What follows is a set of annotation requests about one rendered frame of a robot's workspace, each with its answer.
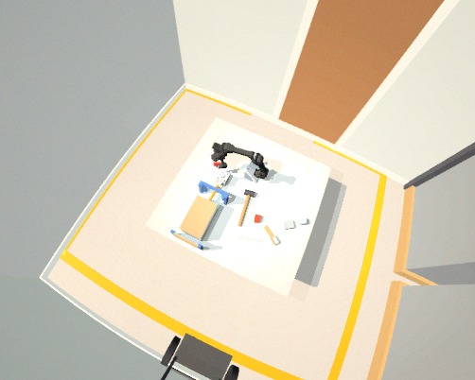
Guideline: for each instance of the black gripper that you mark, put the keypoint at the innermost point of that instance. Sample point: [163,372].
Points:
[222,158]

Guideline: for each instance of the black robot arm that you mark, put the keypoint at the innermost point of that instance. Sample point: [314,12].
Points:
[225,148]

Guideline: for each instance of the hammer with grey head and wooden handle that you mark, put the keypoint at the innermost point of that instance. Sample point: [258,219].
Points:
[249,194]

